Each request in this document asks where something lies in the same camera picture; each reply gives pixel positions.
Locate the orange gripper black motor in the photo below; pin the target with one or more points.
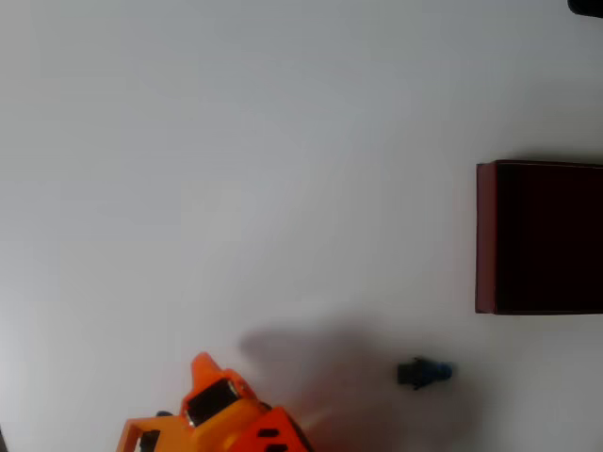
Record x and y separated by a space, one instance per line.
210 398

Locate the small blue black object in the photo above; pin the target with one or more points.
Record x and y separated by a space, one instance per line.
419 374

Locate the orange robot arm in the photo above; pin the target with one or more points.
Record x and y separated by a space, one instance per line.
275 431

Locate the dark red box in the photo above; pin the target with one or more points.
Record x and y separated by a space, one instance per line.
542 240

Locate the black object at corner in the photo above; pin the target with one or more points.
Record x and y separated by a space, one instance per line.
589 7

